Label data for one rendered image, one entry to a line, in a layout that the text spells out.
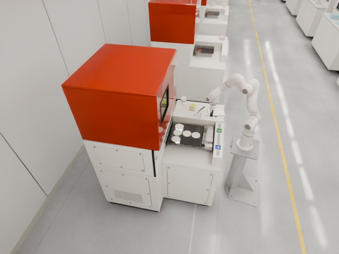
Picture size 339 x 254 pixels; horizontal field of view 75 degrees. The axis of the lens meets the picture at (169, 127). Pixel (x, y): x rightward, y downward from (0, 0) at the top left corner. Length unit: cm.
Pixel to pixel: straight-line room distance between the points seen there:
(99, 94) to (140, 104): 33
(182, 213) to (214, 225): 40
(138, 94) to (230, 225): 205
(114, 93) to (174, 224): 185
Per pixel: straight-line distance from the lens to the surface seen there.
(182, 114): 273
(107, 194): 294
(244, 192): 327
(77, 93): 184
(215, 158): 231
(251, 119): 235
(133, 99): 163
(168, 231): 291
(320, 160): 414
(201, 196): 283
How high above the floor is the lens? 270
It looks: 43 degrees down
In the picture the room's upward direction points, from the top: 1 degrees counter-clockwise
